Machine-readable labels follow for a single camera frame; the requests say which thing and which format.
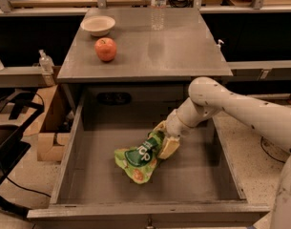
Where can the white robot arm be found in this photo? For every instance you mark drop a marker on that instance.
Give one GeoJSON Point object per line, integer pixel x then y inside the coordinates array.
{"type": "Point", "coordinates": [206, 97]}

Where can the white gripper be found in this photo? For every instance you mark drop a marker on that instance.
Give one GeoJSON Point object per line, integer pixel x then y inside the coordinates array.
{"type": "Point", "coordinates": [176, 127]}

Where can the white bowl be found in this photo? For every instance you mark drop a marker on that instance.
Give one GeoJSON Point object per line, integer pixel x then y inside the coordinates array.
{"type": "Point", "coordinates": [98, 25]}

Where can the grey cabinet counter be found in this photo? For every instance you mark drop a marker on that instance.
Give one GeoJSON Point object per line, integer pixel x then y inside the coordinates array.
{"type": "Point", "coordinates": [183, 49]}

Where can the red apple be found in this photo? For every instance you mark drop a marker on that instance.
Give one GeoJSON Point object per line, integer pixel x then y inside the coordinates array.
{"type": "Point", "coordinates": [105, 49]}

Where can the small white pump bottle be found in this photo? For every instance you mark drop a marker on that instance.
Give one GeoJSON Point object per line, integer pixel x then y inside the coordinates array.
{"type": "Point", "coordinates": [220, 44]}

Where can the clear sanitizer pump bottle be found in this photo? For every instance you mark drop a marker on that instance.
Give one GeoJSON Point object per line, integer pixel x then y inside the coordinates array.
{"type": "Point", "coordinates": [46, 64]}

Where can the grey open drawer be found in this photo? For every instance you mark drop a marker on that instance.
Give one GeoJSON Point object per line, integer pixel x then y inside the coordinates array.
{"type": "Point", "coordinates": [110, 178]}

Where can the black chair frame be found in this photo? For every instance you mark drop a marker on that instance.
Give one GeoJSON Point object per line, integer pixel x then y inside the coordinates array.
{"type": "Point", "coordinates": [12, 148]}

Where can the green rice chip bag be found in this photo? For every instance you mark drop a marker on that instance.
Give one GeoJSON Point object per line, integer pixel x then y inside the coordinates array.
{"type": "Point", "coordinates": [139, 162]}

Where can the clear water bottle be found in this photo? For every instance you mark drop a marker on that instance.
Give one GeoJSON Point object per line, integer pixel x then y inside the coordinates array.
{"type": "Point", "coordinates": [157, 10]}

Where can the cardboard box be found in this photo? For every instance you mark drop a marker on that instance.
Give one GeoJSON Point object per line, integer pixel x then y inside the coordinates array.
{"type": "Point", "coordinates": [51, 138]}

